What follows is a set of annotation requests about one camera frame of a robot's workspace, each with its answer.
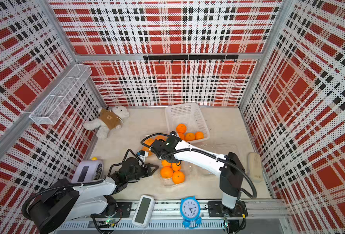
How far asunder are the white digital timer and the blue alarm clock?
159 millimetres

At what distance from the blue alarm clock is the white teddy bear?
690 mm

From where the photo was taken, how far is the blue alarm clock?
0.71 m

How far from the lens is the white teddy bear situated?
39.5 inches

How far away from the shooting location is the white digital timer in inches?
26.9

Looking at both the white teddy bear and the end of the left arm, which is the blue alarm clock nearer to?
the end of the left arm
